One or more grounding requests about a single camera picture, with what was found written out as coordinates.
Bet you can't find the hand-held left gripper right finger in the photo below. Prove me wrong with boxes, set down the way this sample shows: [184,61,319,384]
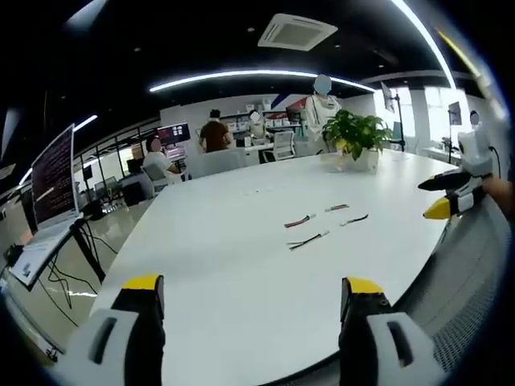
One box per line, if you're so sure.
[338,276,447,386]

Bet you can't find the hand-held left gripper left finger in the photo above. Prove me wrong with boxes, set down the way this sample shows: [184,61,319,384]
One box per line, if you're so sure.
[51,274,167,386]

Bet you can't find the person's right hand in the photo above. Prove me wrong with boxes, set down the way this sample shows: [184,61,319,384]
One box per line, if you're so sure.
[482,175,515,222]

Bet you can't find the small screen on stand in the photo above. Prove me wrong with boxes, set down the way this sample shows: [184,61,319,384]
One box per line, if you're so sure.
[447,101,464,126]

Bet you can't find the grey mesh office chair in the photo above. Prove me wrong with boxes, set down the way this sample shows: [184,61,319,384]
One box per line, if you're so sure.
[392,199,513,376]

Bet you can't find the monitor on black stand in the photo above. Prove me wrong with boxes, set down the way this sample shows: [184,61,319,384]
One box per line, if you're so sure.
[379,81,408,153]

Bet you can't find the green potted plant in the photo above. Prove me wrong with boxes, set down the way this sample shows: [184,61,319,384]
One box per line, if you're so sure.
[320,108,394,175]

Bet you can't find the clear plastic box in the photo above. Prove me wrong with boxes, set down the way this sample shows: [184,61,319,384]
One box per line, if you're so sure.
[320,151,360,174]

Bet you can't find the long ceiling light strip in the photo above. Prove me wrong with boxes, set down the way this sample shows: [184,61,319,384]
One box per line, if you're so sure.
[148,69,376,94]
[390,0,459,90]

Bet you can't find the white humanoid figure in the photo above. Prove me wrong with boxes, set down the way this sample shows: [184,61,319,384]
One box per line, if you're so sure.
[303,74,344,154]

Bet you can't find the white office chair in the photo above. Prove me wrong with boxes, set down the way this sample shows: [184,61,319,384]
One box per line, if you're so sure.
[271,131,298,161]

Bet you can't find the white laptop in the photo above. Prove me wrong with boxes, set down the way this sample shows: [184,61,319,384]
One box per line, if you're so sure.
[7,122,84,289]

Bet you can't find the ceiling air conditioner vent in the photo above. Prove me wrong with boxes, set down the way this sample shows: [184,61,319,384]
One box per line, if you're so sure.
[257,12,340,53]

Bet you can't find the short ceiling light strip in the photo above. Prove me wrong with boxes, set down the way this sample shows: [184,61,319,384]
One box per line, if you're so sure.
[73,114,99,132]

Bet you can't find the desktop monitor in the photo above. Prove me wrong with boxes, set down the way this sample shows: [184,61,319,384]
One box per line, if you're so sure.
[156,121,191,142]

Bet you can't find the black floor cables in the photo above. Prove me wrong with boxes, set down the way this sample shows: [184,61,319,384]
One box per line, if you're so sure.
[35,224,122,327]

